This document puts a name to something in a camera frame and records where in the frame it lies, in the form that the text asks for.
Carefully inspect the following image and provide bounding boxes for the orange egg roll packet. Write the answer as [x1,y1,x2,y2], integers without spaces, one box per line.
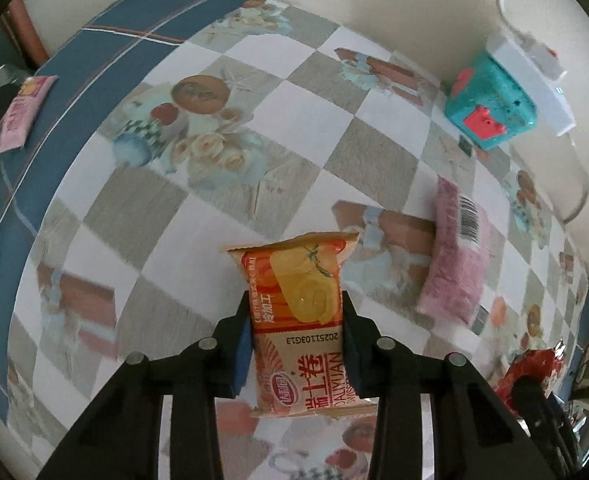
[226,231,376,418]

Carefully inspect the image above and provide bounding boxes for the red peanut snack bag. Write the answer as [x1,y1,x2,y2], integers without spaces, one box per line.
[493,342,565,417]

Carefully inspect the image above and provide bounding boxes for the pink snack packet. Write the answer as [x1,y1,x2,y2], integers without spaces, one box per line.
[417,177,490,325]

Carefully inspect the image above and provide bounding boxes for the patterned tablecloth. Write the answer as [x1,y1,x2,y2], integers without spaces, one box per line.
[0,0,589,471]

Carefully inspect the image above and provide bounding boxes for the white power strip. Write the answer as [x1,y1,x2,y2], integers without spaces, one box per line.
[485,32,577,136]

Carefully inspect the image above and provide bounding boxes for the teal toy box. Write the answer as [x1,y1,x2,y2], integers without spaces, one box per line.
[444,51,537,151]

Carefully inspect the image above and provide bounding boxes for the small pink wafer packet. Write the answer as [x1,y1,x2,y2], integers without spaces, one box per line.
[0,76,58,154]

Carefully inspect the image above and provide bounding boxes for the crumpled silver wrapper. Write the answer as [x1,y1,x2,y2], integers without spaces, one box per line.
[0,64,31,88]

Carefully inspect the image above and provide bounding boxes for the white power cord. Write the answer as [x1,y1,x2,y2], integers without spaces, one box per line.
[494,0,589,226]

